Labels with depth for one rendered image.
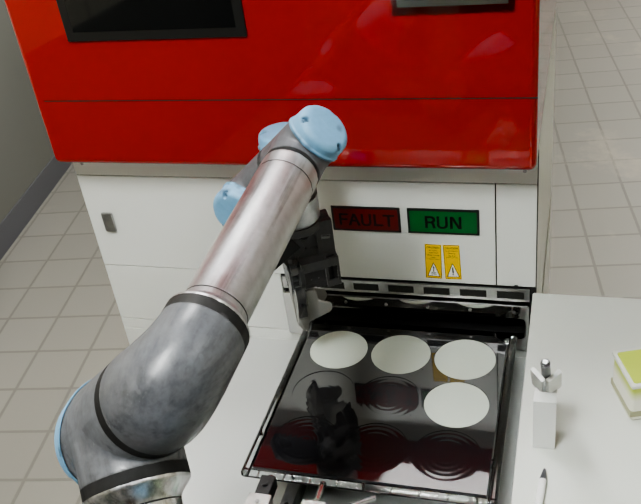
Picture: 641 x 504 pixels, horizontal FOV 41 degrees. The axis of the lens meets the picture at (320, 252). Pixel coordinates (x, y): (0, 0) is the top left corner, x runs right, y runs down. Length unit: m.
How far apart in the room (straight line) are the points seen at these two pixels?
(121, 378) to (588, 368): 0.74
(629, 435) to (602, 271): 2.02
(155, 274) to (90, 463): 0.79
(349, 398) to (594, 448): 0.40
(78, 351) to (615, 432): 2.28
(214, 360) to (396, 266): 0.69
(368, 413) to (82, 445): 0.56
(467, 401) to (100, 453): 0.65
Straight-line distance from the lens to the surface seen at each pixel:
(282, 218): 0.98
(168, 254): 1.62
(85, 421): 0.92
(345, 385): 1.41
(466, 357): 1.45
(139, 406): 0.85
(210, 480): 1.42
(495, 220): 1.41
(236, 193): 1.14
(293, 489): 1.34
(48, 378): 3.12
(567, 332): 1.40
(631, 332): 1.41
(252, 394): 1.55
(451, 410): 1.35
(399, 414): 1.35
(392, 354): 1.46
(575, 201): 3.64
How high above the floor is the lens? 1.84
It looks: 33 degrees down
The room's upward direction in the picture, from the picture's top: 8 degrees counter-clockwise
